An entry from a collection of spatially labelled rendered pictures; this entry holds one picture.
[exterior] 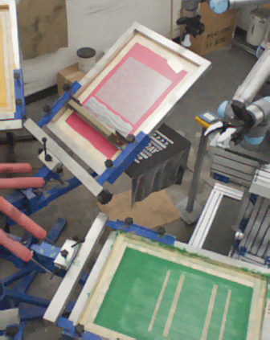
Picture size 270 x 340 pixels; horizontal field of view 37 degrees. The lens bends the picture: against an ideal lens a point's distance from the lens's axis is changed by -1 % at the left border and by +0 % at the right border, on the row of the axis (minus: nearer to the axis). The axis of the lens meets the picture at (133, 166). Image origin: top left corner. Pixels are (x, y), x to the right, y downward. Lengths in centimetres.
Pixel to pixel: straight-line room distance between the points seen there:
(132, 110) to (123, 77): 23
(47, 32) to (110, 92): 203
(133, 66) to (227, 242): 144
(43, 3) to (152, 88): 214
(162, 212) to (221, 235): 56
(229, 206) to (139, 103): 138
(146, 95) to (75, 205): 150
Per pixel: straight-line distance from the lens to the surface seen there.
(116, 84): 225
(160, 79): 216
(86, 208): 333
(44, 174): 209
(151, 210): 329
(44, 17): 411
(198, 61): 211
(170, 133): 254
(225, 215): 312
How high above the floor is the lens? 256
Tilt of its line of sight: 44 degrees down
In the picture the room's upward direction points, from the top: 3 degrees clockwise
